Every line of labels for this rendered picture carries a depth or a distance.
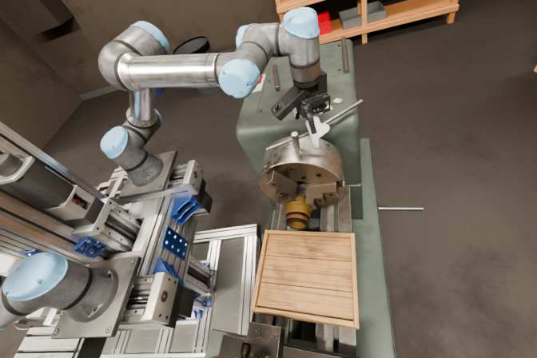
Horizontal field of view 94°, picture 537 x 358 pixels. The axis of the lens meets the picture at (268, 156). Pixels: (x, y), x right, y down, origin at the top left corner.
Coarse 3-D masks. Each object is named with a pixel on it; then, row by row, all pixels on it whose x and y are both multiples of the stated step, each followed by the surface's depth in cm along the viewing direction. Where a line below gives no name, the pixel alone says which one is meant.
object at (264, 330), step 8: (248, 328) 74; (256, 328) 73; (264, 328) 72; (272, 328) 72; (280, 328) 71; (248, 336) 72; (256, 336) 72; (264, 336) 71; (272, 336) 70; (280, 336) 71; (256, 344) 70; (264, 344) 70; (272, 344) 69; (280, 344) 70; (256, 352) 69; (264, 352) 69; (272, 352) 68; (280, 352) 70
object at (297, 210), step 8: (296, 200) 86; (304, 200) 87; (288, 208) 85; (296, 208) 83; (304, 208) 84; (288, 216) 83; (296, 216) 82; (304, 216) 83; (288, 224) 84; (296, 224) 87; (304, 224) 82
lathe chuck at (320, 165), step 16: (288, 144) 87; (304, 144) 86; (272, 160) 87; (288, 160) 83; (304, 160) 81; (320, 160) 82; (336, 160) 87; (288, 176) 88; (304, 176) 86; (320, 176) 85; (336, 176) 83; (272, 192) 98
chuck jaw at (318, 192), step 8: (312, 184) 90; (320, 184) 88; (328, 184) 86; (336, 184) 86; (312, 192) 87; (320, 192) 86; (328, 192) 84; (336, 192) 84; (312, 200) 85; (320, 200) 86; (312, 208) 86
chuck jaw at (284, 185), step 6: (270, 174) 88; (276, 174) 87; (270, 180) 85; (276, 180) 86; (282, 180) 87; (288, 180) 89; (276, 186) 87; (282, 186) 86; (288, 186) 87; (294, 186) 89; (276, 192) 87; (282, 192) 85; (288, 192) 86; (294, 192) 88; (282, 198) 88; (288, 198) 85; (294, 198) 86
